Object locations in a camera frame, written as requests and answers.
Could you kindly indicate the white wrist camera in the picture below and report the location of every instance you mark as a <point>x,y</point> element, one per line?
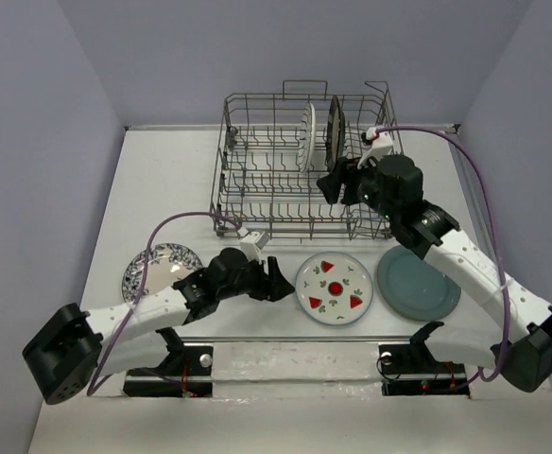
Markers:
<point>378,143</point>
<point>252,242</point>

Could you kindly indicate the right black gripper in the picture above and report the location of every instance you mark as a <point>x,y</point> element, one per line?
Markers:
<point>345,168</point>

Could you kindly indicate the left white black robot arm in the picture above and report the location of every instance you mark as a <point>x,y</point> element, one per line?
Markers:
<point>75,347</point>

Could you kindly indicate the grey wire dish rack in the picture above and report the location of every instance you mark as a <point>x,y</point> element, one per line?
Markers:
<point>257,181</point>

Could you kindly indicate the teal grey plate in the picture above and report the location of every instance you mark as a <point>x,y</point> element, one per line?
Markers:
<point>414,289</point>

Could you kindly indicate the dark rimmed cream plate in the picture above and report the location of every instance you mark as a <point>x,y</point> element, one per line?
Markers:
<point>335,133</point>

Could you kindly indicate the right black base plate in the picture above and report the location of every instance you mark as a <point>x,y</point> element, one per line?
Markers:
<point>408,370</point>

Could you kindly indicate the blue floral white plate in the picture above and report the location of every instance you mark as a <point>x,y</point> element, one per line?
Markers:
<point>168,263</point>

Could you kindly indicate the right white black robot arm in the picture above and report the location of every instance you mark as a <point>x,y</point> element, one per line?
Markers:
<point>393,187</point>

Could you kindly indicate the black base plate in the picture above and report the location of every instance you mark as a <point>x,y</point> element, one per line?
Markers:
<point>408,370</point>
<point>188,375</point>

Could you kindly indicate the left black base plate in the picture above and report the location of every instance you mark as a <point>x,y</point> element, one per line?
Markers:
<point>188,375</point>

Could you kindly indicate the watermelon pattern white plate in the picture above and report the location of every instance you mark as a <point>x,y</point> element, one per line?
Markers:
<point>333,288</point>

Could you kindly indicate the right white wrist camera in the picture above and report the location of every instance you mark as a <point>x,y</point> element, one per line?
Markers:
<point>378,143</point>

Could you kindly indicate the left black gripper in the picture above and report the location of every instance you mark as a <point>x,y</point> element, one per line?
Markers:
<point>268,287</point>

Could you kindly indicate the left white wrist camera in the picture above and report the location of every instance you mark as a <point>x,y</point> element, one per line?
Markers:
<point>252,242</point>

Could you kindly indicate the blue striped white plate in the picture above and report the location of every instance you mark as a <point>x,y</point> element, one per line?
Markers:
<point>307,138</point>

